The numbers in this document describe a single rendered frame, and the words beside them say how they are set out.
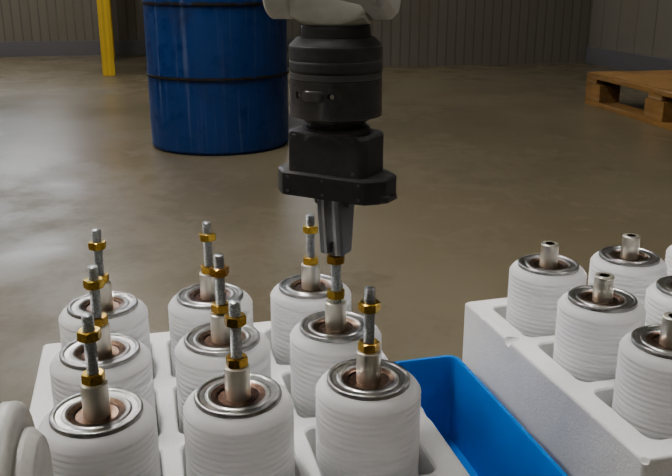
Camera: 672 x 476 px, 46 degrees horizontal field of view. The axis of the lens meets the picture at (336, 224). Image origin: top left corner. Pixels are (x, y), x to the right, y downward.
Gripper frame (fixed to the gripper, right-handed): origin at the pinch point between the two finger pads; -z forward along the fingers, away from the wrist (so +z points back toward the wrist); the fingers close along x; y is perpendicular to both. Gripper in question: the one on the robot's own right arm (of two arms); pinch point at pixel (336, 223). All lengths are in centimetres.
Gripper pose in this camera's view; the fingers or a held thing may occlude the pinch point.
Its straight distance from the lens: 79.7
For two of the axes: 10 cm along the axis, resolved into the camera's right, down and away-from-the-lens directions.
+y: 4.9, -2.5, 8.4
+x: 8.7, 1.4, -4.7
